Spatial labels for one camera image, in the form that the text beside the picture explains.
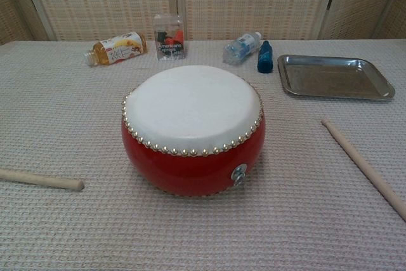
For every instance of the wooden drumstick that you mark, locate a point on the wooden drumstick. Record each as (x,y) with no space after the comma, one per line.
(47,180)
(355,160)

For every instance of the steel rectangular tray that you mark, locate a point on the steel rectangular tray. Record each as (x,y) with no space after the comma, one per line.
(333,77)

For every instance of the red and white drum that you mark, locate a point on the red and white drum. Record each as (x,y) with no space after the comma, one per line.
(190,103)

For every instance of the clear plastic printed box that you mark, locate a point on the clear plastic printed box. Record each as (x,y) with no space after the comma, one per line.
(169,45)

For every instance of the amber tea bottle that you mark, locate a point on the amber tea bottle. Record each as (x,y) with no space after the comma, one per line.
(120,49)

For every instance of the clear water bottle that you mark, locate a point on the clear water bottle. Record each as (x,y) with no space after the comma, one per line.
(241,47)

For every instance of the beige woven tablecloth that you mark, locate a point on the beige woven tablecloth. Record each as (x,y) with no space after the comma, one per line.
(95,236)

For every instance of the small blue bottle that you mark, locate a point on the small blue bottle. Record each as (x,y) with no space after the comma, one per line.
(264,61)

